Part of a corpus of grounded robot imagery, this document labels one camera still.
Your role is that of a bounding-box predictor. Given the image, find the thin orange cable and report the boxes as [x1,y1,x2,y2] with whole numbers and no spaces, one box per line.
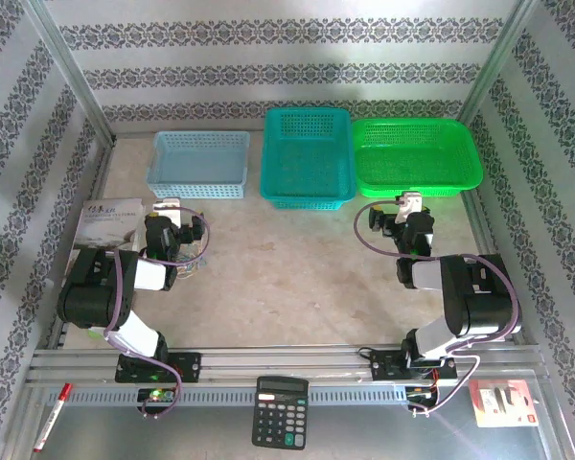
[174,248,207,283]
[176,243,211,277]

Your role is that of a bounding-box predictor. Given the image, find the light blue plastic basket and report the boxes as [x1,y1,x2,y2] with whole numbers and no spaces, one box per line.
[146,130,251,200]

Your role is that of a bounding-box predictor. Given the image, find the green plastic basket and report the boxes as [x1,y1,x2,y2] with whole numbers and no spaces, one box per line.
[350,117,484,198]

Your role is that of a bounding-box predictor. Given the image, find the grey cover book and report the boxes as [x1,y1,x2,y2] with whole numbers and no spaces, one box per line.
[65,197,148,279]

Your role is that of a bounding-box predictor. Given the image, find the teal plastic basket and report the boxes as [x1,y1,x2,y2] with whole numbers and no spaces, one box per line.
[260,105,358,211]

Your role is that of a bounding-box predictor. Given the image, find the red memory card package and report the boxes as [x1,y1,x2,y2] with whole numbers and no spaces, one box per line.
[468,379,539,428]

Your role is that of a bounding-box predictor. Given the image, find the red white marker pen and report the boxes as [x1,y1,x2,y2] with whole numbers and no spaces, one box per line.
[32,381,74,454]

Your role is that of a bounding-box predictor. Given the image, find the black desk calculator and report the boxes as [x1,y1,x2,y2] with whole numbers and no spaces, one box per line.
[251,376,311,450]

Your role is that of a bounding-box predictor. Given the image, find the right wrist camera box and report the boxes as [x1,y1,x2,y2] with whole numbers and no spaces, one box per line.
[394,191,424,225]

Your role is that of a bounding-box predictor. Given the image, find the aluminium side rail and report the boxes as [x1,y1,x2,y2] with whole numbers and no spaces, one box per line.
[459,191,528,346]
[45,138,119,351]

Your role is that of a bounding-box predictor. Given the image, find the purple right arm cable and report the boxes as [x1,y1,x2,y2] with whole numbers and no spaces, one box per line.
[354,200,523,417]

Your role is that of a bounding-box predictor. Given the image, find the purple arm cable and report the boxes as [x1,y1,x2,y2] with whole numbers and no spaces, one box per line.
[354,200,523,417]
[103,205,211,421]

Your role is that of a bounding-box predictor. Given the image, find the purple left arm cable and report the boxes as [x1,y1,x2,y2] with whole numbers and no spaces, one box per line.
[103,205,211,421]

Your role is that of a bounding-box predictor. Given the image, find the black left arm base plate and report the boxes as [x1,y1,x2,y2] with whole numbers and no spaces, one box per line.
[114,352,202,384]

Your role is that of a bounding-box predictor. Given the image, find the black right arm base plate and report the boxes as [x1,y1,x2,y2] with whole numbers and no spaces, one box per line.
[369,349,457,383]

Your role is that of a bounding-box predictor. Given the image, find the aluminium mounting rail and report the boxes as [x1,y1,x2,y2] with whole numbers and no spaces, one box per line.
[26,345,543,385]

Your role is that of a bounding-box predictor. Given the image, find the aluminium frame post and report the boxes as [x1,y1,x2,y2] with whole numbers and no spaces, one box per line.
[23,0,117,144]
[457,0,542,125]

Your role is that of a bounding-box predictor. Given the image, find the grey slotted cable duct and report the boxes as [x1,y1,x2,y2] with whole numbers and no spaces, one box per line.
[45,386,411,407]

